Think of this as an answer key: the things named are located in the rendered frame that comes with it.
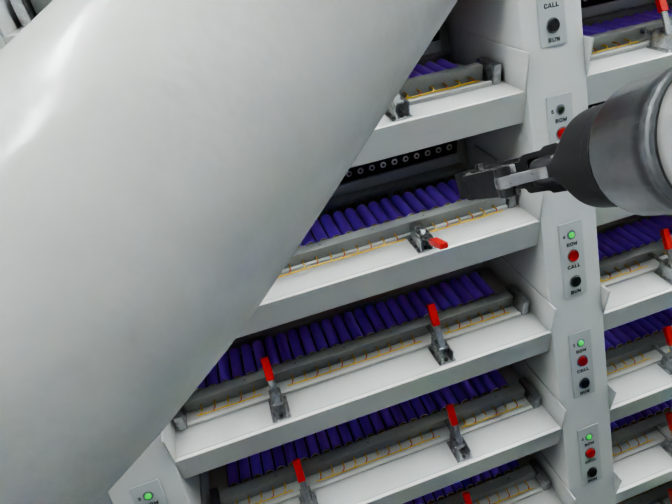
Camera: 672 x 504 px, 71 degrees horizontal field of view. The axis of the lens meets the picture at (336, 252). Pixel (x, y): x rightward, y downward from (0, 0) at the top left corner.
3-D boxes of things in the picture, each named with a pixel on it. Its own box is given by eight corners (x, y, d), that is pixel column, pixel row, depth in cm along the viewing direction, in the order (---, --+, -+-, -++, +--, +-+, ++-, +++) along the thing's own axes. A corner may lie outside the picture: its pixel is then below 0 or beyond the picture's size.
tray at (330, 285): (537, 245, 73) (544, 191, 67) (139, 368, 63) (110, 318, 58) (470, 189, 89) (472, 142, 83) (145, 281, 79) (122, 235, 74)
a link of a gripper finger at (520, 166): (580, 186, 38) (567, 191, 37) (489, 200, 48) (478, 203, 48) (570, 138, 37) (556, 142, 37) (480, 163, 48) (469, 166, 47)
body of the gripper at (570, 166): (597, 220, 31) (519, 221, 40) (702, 188, 33) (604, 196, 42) (573, 109, 31) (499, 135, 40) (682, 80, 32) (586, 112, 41)
